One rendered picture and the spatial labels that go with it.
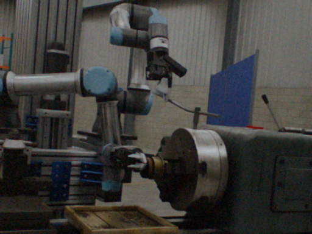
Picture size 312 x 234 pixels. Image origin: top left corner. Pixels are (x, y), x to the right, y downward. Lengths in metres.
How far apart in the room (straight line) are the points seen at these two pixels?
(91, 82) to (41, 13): 0.61
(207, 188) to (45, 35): 1.15
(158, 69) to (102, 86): 0.23
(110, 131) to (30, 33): 0.63
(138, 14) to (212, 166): 0.98
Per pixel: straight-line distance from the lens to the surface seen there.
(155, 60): 1.81
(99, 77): 1.83
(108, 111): 1.98
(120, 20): 2.09
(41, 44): 2.32
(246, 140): 1.63
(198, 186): 1.60
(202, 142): 1.63
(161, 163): 1.65
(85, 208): 1.80
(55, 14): 2.36
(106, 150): 1.87
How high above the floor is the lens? 1.27
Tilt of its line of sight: 3 degrees down
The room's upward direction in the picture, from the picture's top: 5 degrees clockwise
